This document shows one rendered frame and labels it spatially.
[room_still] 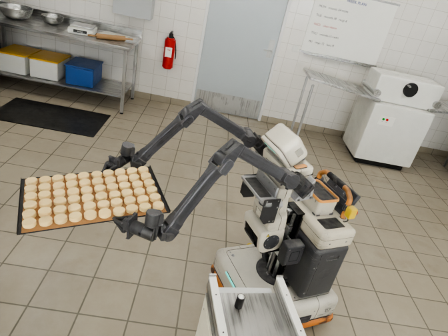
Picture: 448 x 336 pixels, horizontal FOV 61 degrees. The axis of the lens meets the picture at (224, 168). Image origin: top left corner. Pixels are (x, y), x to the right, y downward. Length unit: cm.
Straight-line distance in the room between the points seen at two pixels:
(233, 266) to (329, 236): 71
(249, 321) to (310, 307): 104
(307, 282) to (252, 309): 87
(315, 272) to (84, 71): 398
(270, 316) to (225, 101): 452
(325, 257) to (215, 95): 390
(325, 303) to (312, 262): 39
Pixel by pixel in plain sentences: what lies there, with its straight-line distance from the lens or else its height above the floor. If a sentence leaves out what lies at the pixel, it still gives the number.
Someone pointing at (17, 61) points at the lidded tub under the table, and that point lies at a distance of 565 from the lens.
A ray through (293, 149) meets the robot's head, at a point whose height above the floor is 126.
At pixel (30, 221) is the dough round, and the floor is 97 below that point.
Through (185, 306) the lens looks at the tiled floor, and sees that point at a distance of 265.
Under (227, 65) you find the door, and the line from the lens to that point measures 565.
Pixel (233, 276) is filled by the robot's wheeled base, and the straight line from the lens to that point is 252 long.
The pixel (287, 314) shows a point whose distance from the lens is 158.
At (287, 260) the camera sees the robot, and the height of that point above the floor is 59.
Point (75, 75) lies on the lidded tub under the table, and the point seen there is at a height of 37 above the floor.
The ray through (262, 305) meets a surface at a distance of 162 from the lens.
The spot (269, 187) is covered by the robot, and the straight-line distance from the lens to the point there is 205.
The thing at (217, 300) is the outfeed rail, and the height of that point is 90.
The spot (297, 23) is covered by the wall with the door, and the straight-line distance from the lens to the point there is 559.
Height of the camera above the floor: 199
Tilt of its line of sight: 28 degrees down
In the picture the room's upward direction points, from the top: 13 degrees clockwise
